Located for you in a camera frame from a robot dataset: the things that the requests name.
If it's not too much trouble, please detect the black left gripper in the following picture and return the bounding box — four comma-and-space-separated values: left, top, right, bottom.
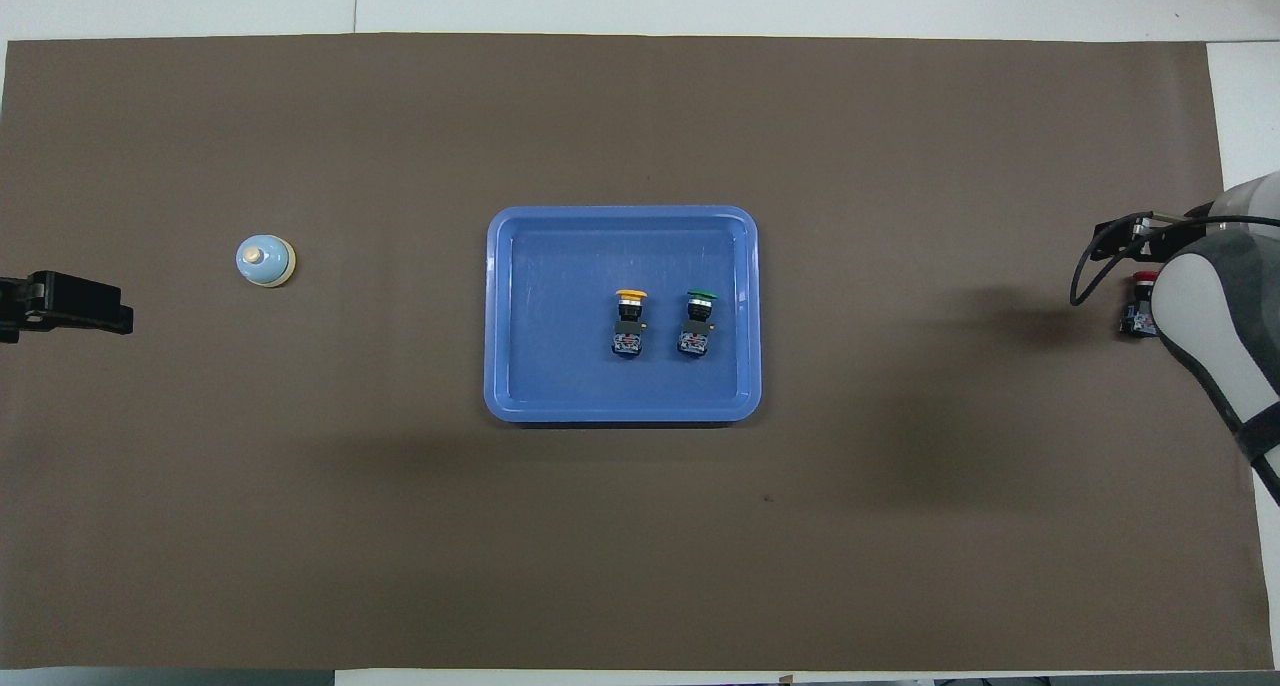
0, 271, 134, 344

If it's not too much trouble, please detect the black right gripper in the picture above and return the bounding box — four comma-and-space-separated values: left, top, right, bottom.
1090, 212, 1169, 262

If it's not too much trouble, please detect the red push button switch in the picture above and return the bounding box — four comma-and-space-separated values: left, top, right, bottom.
1119, 270, 1163, 340

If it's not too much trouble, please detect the green push button switch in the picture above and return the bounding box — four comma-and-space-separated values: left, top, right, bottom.
677, 289, 721, 359

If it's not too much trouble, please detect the yellow push button switch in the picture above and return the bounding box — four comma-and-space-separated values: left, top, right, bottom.
608, 288, 650, 360

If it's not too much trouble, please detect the light blue desk bell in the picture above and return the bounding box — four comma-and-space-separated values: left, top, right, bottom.
236, 236, 297, 290

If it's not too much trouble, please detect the blue plastic tray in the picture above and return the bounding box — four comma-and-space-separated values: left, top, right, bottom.
484, 205, 763, 424

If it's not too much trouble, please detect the brown table mat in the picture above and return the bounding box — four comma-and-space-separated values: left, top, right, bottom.
0, 33, 1277, 673

